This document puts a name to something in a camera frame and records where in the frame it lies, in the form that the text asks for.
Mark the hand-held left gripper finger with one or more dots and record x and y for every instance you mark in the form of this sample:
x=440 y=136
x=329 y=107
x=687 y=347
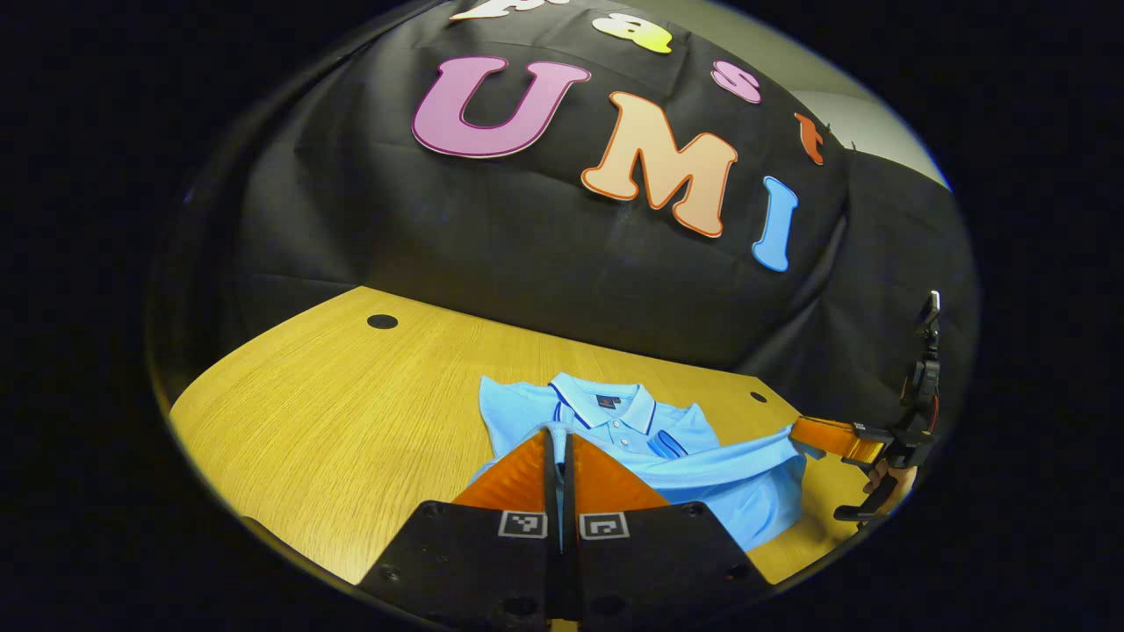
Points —
x=568 y=483
x=549 y=483

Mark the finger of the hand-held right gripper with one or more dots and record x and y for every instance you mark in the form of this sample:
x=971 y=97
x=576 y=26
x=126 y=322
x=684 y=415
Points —
x=834 y=437

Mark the light blue polo T-shirt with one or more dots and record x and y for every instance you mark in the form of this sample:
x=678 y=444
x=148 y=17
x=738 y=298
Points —
x=746 y=491

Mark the black backdrop cloth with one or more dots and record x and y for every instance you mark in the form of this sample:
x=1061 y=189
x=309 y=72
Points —
x=527 y=246

